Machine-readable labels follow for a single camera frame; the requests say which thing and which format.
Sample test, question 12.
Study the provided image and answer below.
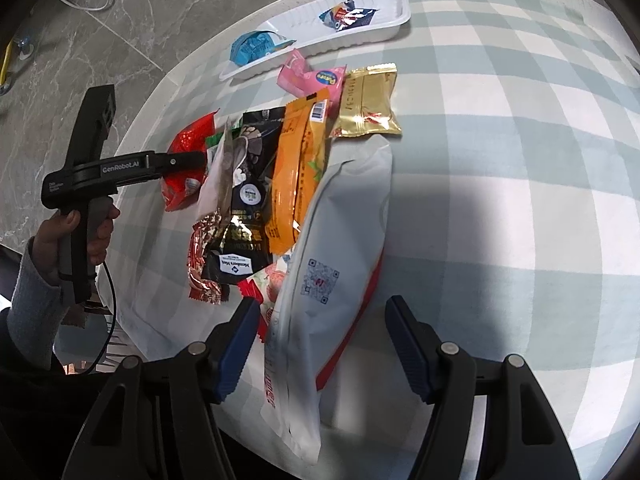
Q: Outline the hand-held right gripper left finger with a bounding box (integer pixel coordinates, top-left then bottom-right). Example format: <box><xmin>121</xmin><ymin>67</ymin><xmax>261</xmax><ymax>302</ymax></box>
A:
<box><xmin>62</xmin><ymin>296</ymin><xmax>262</xmax><ymax>480</ymax></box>

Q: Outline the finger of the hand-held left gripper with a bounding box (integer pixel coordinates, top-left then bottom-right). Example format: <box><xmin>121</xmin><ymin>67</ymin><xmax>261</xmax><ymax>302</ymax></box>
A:
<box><xmin>150</xmin><ymin>151</ymin><xmax>209</xmax><ymax>178</ymax></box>

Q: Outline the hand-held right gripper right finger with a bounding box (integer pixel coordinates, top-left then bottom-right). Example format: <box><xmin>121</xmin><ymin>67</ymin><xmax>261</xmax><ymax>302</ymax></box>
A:
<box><xmin>385</xmin><ymin>295</ymin><xmax>571</xmax><ymax>480</ymax></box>

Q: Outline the clear white snack packet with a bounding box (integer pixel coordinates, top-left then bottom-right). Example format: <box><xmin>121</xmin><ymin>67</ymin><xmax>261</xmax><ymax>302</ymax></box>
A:
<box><xmin>194</xmin><ymin>115</ymin><xmax>251</xmax><ymax>223</ymax></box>

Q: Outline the orange snack packet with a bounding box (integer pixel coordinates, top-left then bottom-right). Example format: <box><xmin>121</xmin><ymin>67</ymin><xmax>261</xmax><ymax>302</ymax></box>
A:
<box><xmin>264</xmin><ymin>87</ymin><xmax>333</xmax><ymax>256</ymax></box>

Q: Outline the large white snack bag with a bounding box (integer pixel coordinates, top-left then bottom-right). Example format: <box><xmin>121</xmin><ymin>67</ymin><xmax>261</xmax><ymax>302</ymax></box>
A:
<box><xmin>261</xmin><ymin>135</ymin><xmax>394</xmax><ymax>466</ymax></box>

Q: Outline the white plastic tray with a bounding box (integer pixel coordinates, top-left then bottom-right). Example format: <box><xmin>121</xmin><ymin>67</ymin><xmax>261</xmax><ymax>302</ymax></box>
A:
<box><xmin>218</xmin><ymin>0</ymin><xmax>412</xmax><ymax>82</ymax></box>

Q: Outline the gold foil snack packet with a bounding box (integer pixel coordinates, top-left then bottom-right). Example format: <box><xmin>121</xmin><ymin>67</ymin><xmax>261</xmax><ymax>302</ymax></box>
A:
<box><xmin>330</xmin><ymin>62</ymin><xmax>403</xmax><ymax>139</ymax></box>

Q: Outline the person's left forearm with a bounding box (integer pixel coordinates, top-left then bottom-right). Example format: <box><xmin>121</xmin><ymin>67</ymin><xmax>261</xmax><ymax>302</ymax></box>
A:
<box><xmin>6</xmin><ymin>236</ymin><xmax>72</xmax><ymax>372</ymax></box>

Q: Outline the person's left hand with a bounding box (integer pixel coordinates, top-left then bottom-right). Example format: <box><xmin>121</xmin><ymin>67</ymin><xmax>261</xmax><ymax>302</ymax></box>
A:
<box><xmin>30</xmin><ymin>205</ymin><xmax>121</xmax><ymax>286</ymax></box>

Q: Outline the red gold foil packet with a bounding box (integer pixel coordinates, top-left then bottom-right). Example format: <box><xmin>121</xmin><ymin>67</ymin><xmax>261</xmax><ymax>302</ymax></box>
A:
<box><xmin>187</xmin><ymin>212</ymin><xmax>231</xmax><ymax>306</ymax></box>

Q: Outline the black snack bag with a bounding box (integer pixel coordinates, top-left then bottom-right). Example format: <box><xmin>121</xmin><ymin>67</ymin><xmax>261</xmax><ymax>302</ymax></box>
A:
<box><xmin>200</xmin><ymin>107</ymin><xmax>288</xmax><ymax>286</ymax></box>

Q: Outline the light blue snack packet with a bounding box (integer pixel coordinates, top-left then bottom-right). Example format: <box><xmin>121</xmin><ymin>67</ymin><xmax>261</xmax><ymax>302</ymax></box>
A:
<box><xmin>229</xmin><ymin>30</ymin><xmax>297</xmax><ymax>67</ymax></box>

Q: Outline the pink snack packet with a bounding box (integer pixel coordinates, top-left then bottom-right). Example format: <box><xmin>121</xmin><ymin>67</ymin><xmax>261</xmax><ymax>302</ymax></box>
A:
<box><xmin>277</xmin><ymin>49</ymin><xmax>348</xmax><ymax>101</ymax></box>

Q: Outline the person's dark clothing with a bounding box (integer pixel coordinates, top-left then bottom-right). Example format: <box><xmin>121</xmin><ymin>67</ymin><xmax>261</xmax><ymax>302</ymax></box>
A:
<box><xmin>0</xmin><ymin>345</ymin><xmax>126</xmax><ymax>480</ymax></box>

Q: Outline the dark blue snack packet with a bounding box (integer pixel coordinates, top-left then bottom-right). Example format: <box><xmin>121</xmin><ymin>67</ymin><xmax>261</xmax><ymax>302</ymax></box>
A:
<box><xmin>318</xmin><ymin>0</ymin><xmax>382</xmax><ymax>34</ymax></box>

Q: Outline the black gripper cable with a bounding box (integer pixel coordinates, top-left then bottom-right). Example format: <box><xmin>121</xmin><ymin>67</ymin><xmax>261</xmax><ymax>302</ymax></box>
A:
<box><xmin>64</xmin><ymin>260</ymin><xmax>119</xmax><ymax>376</ymax></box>

